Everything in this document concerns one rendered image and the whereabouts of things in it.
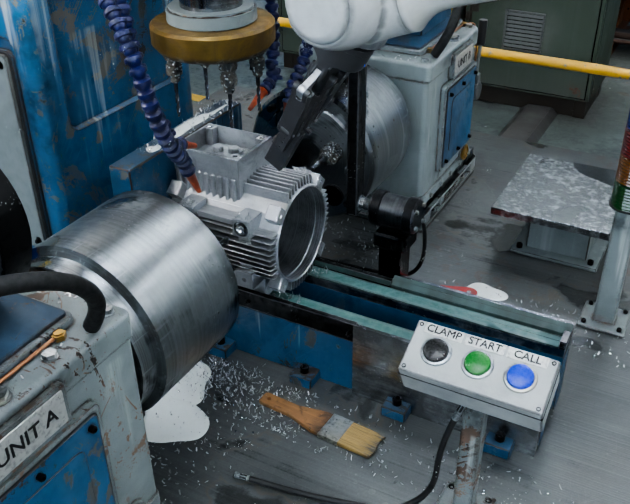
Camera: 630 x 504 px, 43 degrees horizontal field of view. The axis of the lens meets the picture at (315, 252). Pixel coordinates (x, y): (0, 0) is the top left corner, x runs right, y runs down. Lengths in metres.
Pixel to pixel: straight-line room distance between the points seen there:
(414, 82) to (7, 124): 0.74
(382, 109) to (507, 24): 2.99
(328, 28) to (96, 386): 0.43
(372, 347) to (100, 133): 0.54
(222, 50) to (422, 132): 0.59
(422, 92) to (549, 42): 2.85
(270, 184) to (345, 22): 0.51
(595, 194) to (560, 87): 2.80
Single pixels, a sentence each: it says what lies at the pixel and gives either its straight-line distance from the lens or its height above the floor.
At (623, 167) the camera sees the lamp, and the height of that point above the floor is 1.10.
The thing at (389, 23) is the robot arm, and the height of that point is 1.44.
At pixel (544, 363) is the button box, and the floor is 1.08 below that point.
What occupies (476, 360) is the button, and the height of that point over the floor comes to 1.07.
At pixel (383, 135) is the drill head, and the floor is 1.08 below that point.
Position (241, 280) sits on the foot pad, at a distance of 1.25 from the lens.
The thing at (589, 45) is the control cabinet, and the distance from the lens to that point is 4.36.
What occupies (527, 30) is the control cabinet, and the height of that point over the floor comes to 0.43.
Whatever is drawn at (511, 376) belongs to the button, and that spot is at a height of 1.07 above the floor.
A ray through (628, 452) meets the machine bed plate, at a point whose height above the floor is 0.80.
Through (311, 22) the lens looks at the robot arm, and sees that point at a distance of 0.77.
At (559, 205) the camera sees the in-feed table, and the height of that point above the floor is 0.92.
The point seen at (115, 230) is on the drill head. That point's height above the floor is 1.16.
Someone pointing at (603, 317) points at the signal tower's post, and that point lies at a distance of 1.50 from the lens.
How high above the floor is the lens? 1.66
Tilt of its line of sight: 32 degrees down
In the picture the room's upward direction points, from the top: 1 degrees counter-clockwise
